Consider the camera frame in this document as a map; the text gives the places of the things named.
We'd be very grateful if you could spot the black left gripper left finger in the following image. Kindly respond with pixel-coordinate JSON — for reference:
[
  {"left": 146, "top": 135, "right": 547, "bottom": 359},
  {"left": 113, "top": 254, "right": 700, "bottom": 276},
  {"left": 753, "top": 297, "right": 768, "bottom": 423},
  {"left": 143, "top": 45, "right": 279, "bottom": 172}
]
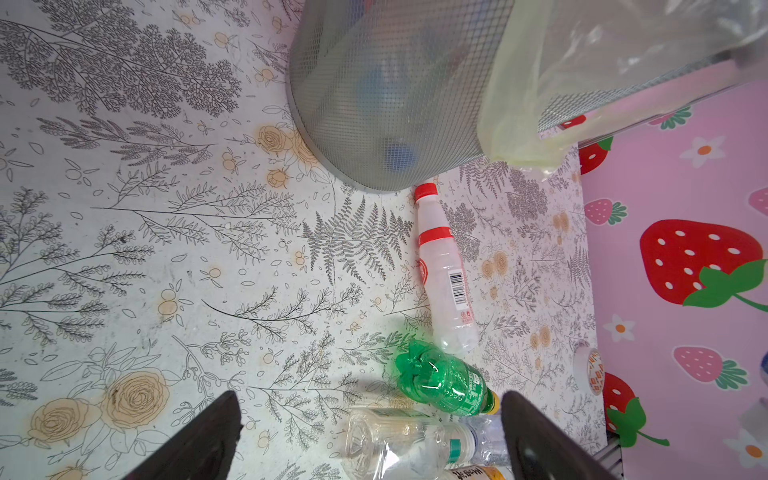
[{"left": 125, "top": 390, "right": 243, "bottom": 480}]

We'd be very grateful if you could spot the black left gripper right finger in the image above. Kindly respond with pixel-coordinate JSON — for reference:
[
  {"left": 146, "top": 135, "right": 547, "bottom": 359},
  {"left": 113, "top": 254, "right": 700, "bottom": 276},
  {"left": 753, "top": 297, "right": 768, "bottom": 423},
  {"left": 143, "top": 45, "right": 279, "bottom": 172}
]
[{"left": 501, "top": 391, "right": 614, "bottom": 480}]

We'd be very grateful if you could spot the clear bottle blue cap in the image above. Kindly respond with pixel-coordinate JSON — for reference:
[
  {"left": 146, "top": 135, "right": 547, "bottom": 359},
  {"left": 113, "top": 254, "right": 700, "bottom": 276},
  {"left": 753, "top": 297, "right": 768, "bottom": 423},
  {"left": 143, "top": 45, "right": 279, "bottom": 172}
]
[{"left": 465, "top": 415, "right": 507, "bottom": 452}]

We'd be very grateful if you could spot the clear bottle yellow label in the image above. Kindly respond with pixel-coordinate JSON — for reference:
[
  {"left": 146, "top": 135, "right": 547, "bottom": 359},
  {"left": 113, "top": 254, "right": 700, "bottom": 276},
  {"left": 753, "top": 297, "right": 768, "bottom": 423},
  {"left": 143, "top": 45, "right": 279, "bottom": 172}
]
[{"left": 341, "top": 408, "right": 477, "bottom": 480}]

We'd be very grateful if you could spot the clear tea bottle front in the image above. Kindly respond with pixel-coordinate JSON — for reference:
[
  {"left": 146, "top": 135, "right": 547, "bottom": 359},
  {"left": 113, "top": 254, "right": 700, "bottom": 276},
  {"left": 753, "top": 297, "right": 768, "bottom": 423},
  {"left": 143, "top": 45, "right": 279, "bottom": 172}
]
[{"left": 438, "top": 465, "right": 513, "bottom": 480}]

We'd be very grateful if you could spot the clear green bin liner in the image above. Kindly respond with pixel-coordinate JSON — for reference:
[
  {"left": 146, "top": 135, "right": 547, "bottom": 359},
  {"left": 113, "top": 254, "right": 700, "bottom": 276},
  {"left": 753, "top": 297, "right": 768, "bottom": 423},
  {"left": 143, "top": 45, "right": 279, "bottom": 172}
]
[{"left": 477, "top": 1, "right": 767, "bottom": 171}]

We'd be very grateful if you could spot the silver mesh waste bin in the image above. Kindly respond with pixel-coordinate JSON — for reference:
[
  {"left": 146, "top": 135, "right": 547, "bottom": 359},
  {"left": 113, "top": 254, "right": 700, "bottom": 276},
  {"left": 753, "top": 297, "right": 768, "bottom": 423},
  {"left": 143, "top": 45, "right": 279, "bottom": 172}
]
[{"left": 285, "top": 0, "right": 768, "bottom": 194}]

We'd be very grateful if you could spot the clear tape roll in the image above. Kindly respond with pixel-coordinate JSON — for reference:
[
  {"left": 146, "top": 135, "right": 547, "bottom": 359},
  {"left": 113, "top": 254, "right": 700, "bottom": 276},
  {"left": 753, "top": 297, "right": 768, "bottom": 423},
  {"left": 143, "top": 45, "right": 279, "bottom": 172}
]
[{"left": 573, "top": 346, "right": 605, "bottom": 396}]

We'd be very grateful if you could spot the green Sprite bottle yellow cap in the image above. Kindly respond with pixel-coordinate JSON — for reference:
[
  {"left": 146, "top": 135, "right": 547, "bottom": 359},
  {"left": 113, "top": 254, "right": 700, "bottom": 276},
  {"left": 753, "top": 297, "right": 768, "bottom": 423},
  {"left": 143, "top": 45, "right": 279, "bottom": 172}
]
[{"left": 395, "top": 340, "right": 500, "bottom": 417}]

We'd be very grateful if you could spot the white bottle red cap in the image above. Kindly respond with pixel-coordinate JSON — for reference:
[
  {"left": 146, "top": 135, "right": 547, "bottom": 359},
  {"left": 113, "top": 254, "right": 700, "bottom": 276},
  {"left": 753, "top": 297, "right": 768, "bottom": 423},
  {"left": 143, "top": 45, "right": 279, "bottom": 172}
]
[{"left": 414, "top": 183, "right": 479, "bottom": 356}]

